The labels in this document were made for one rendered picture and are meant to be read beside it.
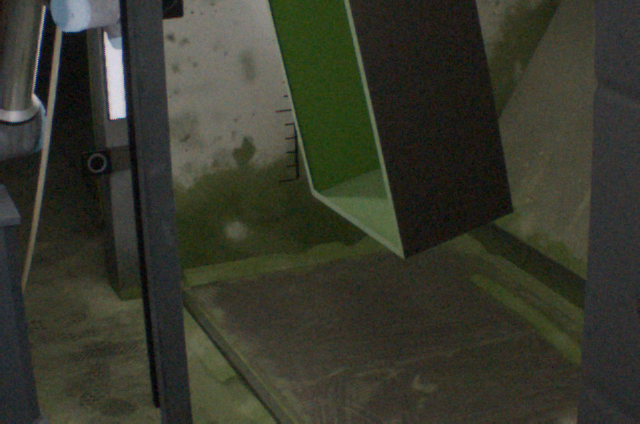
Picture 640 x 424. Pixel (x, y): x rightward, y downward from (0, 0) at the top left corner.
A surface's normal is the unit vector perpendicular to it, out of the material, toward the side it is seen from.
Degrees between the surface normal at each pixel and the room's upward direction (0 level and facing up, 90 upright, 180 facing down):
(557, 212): 57
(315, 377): 0
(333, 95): 90
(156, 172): 90
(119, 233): 90
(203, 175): 90
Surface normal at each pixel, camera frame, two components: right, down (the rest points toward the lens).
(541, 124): -0.80, -0.39
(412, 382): -0.04, -0.95
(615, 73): -0.93, 0.15
